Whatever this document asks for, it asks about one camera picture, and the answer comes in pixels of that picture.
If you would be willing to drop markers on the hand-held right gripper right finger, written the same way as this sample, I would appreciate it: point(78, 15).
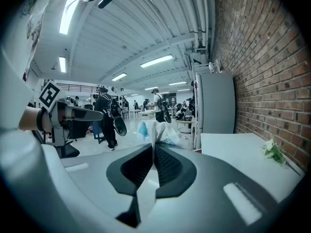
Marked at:
point(206, 178)

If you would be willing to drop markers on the black office chair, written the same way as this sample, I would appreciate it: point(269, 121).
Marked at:
point(70, 150)

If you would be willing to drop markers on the white cartoon print shirt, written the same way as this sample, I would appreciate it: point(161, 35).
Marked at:
point(14, 81)

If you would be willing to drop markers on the fluorescent ceiling light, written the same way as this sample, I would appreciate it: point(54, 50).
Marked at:
point(156, 61)
point(68, 16)
point(119, 77)
point(62, 64)

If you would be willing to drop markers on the black wrist band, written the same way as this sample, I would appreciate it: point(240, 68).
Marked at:
point(41, 120)

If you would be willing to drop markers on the grey metal cabinet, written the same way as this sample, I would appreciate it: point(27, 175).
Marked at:
point(216, 101)

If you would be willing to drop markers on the white-blue plastic bag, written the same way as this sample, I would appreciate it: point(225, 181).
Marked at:
point(160, 130)

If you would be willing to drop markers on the white ceiling pipes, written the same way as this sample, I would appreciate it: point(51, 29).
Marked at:
point(201, 13)

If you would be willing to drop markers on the clear plastic bottle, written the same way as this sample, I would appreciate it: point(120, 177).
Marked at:
point(211, 67)

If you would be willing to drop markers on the white flower bouquet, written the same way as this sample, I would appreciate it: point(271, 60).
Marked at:
point(273, 150)

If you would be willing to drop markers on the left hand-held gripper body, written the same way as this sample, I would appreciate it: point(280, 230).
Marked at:
point(52, 93)

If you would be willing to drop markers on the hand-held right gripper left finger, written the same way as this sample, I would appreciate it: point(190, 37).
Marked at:
point(97, 178)

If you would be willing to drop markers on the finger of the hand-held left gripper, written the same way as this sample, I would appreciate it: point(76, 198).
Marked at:
point(87, 114)

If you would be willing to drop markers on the person's left forearm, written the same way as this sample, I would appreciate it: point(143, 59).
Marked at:
point(29, 119)

